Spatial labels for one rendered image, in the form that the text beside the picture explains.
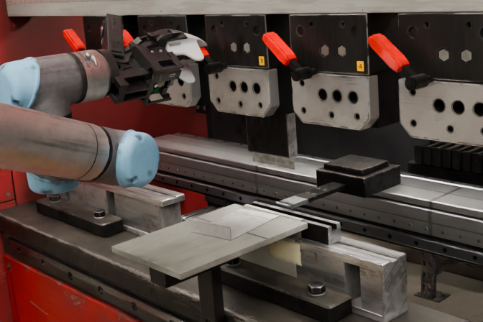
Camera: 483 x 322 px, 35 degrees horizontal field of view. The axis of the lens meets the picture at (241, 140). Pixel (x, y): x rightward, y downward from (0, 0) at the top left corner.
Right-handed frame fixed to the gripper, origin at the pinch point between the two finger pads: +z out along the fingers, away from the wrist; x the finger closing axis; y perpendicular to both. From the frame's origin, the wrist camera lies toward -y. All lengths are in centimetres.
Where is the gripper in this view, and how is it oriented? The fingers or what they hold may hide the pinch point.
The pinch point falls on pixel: (195, 48)
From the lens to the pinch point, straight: 129.9
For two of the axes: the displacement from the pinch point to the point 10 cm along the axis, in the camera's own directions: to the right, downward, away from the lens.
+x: 3.4, -7.1, -6.2
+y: 5.8, 6.8, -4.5
